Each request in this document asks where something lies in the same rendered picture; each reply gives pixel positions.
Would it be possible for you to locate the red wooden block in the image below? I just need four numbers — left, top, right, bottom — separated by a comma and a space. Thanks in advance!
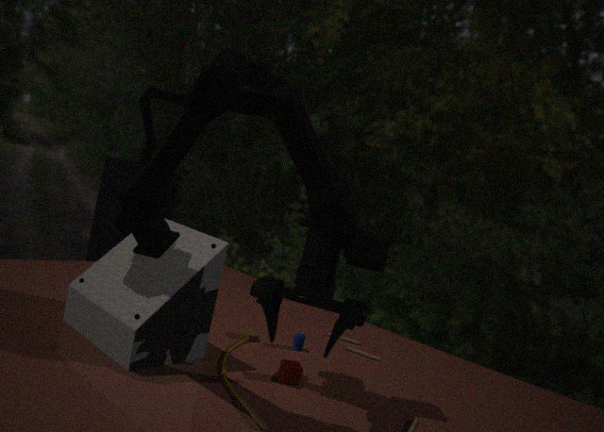
278, 359, 303, 386

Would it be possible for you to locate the blue cylinder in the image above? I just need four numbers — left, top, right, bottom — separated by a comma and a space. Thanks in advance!
292, 333, 306, 351

